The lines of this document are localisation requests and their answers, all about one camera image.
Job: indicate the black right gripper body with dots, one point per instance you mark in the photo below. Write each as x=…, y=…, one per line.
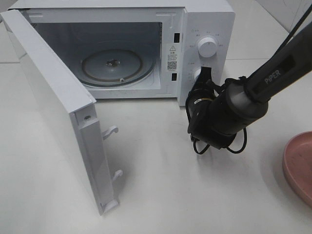
x=200, y=128

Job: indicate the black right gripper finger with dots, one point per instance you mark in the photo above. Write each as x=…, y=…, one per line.
x=205, y=75

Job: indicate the pink round plate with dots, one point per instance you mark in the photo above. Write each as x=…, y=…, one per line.
x=297, y=165

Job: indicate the white microwave door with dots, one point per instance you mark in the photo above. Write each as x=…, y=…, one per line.
x=67, y=108

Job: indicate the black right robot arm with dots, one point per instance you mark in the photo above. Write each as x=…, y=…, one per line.
x=217, y=113

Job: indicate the lower white timer knob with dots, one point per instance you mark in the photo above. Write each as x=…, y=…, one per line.
x=196, y=74

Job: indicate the upper white power knob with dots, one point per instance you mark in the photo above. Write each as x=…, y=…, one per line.
x=207, y=46

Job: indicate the white microwave oven body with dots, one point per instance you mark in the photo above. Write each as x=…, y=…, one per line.
x=168, y=30

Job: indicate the glass microwave turntable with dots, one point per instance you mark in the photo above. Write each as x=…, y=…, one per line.
x=112, y=67

